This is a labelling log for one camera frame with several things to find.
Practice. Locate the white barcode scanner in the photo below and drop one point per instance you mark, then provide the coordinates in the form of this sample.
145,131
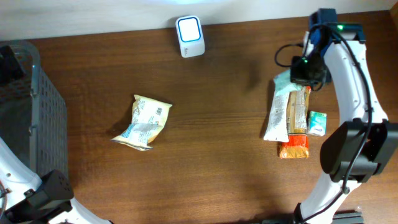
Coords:
190,36

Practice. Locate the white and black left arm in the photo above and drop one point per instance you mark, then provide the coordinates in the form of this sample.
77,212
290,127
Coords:
35,186

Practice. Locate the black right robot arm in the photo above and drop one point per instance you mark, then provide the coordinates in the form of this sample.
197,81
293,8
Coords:
365,140

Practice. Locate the orange spaghetti packet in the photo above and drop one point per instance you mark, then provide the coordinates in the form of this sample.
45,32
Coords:
297,108

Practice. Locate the grey plastic mesh basket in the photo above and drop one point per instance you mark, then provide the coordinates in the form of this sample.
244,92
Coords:
34,115

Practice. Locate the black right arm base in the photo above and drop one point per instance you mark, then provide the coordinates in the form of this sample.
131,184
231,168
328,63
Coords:
348,218

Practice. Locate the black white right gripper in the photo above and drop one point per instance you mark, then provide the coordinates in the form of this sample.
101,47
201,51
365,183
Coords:
306,74

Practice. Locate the teal plastic packet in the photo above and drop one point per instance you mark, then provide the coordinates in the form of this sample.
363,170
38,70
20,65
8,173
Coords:
284,85

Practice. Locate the white cream snack bag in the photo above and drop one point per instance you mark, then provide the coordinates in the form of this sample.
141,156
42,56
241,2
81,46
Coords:
149,117

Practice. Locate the green white tissue pack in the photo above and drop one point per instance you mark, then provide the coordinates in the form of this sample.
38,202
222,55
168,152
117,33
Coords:
317,123

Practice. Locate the white tube with gold cap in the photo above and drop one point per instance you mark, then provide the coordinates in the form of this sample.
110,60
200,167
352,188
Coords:
277,125

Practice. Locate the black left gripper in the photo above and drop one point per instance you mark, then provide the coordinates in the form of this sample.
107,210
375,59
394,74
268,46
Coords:
8,62

